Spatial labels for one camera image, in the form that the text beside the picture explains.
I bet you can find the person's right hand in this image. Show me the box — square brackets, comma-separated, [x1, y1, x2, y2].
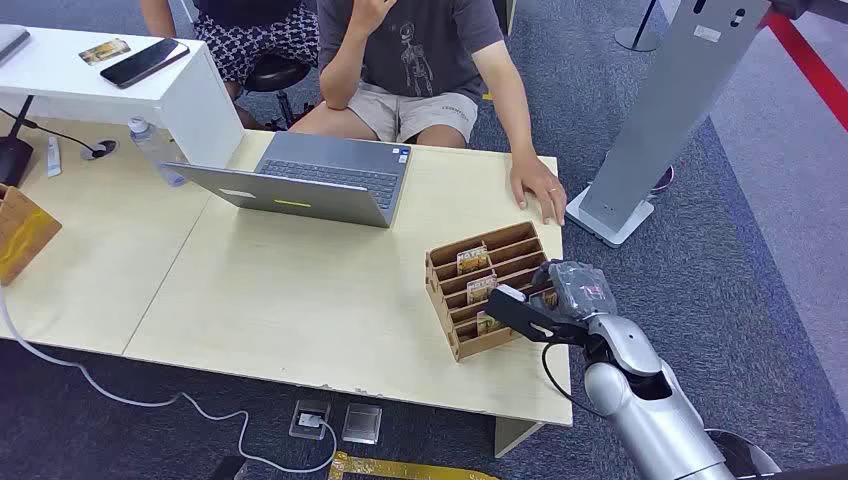
[347, 0, 399, 38]

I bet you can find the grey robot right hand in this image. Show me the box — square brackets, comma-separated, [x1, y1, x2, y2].
[531, 259, 619, 323]

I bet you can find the person's left hand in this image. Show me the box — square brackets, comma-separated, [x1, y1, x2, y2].
[508, 155, 569, 228]

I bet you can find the person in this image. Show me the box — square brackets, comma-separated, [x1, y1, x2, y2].
[139, 0, 321, 131]
[288, 0, 569, 228]

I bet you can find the wooden slotted card holder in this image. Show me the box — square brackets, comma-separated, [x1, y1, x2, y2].
[424, 221, 556, 363]

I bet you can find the black round stool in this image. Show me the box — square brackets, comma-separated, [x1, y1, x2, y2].
[241, 54, 316, 130]

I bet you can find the grey kiosk stand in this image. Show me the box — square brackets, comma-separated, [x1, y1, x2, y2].
[564, 0, 773, 250]

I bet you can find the wooden table leg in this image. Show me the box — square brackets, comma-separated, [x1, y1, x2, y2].
[494, 417, 547, 459]

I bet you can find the grey open laptop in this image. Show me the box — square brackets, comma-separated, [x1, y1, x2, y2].
[164, 130, 413, 230]

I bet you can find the round stanchion base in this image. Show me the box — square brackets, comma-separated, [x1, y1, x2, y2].
[614, 0, 666, 53]

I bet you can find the white desk riser shelf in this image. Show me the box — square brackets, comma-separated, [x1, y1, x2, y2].
[0, 24, 246, 170]

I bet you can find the black smartphone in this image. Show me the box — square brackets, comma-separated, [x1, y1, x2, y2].
[99, 37, 191, 90]

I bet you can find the dark robot body shell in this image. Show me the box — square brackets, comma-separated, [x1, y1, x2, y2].
[703, 429, 848, 480]

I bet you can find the closed metal floor socket cover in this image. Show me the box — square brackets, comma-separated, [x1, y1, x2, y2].
[341, 403, 384, 446]

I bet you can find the yellow floor tape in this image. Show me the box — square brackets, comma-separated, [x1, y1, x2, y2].
[327, 451, 501, 480]

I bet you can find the clear plastic water bottle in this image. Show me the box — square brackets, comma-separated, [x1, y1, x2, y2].
[127, 117, 190, 188]

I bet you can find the floor socket box with plug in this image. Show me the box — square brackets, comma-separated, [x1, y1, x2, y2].
[288, 398, 332, 442]

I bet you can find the red barrier belt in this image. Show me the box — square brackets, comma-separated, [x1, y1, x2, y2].
[761, 9, 848, 132]

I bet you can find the grey flat device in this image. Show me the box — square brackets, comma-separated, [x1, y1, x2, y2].
[0, 24, 32, 66]

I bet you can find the black monitor stand base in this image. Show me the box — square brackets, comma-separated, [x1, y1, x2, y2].
[0, 95, 36, 189]

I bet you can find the wooden box with yellow print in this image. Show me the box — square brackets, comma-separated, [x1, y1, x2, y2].
[0, 183, 64, 287]

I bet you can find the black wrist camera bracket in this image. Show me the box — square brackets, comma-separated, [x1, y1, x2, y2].
[484, 284, 588, 348]

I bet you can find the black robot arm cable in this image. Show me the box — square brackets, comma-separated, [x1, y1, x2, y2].
[541, 341, 607, 420]

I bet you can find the round desk cable grommet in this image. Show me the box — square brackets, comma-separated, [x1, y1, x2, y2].
[80, 139, 119, 162]

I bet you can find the thin black cable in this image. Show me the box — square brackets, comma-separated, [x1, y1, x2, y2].
[0, 107, 107, 158]

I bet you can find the white floor cable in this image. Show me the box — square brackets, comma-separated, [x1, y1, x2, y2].
[0, 286, 339, 476]

